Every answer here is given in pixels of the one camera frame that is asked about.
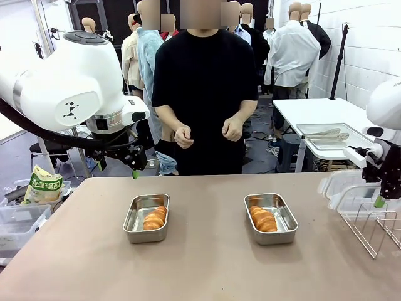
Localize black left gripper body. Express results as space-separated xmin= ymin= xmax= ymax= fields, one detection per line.
xmin=90 ymin=144 xmax=138 ymax=162

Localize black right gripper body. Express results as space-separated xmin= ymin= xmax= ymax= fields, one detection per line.
xmin=362 ymin=140 xmax=401 ymax=183

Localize golden brown croissant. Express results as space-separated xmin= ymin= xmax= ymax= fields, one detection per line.
xmin=142 ymin=205 xmax=168 ymax=231
xmin=249 ymin=205 xmax=278 ymax=233

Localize stainless steel rectangular container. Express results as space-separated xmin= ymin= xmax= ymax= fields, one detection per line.
xmin=122 ymin=193 xmax=170 ymax=245
xmin=244 ymin=193 xmax=299 ymax=246

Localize person's left forearm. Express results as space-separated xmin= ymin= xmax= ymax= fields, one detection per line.
xmin=233 ymin=99 xmax=259 ymax=126

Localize person's right forearm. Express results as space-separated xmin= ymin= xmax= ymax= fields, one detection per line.
xmin=155 ymin=105 xmax=182 ymax=139

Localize person's right hand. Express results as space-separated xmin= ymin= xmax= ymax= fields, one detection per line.
xmin=174 ymin=125 xmax=195 ymax=149

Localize person's left hand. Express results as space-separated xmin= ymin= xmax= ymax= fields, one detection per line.
xmin=221 ymin=117 xmax=244 ymax=142

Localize blue jeans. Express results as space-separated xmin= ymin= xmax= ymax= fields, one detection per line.
xmin=155 ymin=151 xmax=179 ymax=176

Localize black chair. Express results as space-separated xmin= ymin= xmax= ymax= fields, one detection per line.
xmin=29 ymin=139 xmax=79 ymax=176

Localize steel serving tongs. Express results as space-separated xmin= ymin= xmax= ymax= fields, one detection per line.
xmin=303 ymin=127 xmax=350 ymax=142

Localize yellow green snack bag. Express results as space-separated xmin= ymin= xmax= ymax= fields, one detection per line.
xmin=21 ymin=164 xmax=65 ymax=206

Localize steel baking tray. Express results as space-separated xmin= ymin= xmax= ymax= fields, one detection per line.
xmin=296 ymin=122 xmax=383 ymax=152

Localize mannequin in cream shirt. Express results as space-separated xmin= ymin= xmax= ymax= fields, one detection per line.
xmin=120 ymin=14 xmax=145 ymax=95

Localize person in black t-shirt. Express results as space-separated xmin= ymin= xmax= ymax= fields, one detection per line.
xmin=152 ymin=0 xmax=259 ymax=176

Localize white side table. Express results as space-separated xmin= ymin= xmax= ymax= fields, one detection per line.
xmin=272 ymin=98 xmax=401 ymax=174

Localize mannequin in light blue shirt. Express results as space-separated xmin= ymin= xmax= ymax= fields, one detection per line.
xmin=137 ymin=0 xmax=164 ymax=151

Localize clear plastic storage bin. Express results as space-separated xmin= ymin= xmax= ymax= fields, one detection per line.
xmin=0 ymin=203 xmax=53 ymax=261

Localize dark grey stool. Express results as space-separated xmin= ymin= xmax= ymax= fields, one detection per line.
xmin=275 ymin=135 xmax=302 ymax=174

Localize black tripod stand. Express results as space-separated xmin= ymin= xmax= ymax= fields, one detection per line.
xmin=329 ymin=21 xmax=350 ymax=100

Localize mannequin in red white top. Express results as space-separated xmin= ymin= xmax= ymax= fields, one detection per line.
xmin=159 ymin=12 xmax=182 ymax=43

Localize mannequin in black suit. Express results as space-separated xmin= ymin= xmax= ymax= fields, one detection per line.
xmin=300 ymin=3 xmax=332 ymax=60

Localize mannequin in black jacket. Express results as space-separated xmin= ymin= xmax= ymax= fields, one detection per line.
xmin=239 ymin=3 xmax=271 ymax=95

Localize mannequin in blue collared shirt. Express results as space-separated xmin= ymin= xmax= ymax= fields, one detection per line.
xmin=221 ymin=0 xmax=253 ymax=45

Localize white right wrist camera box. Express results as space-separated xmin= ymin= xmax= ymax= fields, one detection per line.
xmin=343 ymin=145 xmax=377 ymax=169

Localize steel wire lid rack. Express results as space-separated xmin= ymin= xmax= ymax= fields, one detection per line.
xmin=340 ymin=200 xmax=401 ymax=260

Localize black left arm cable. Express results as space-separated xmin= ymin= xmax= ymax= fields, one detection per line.
xmin=0 ymin=97 xmax=140 ymax=155

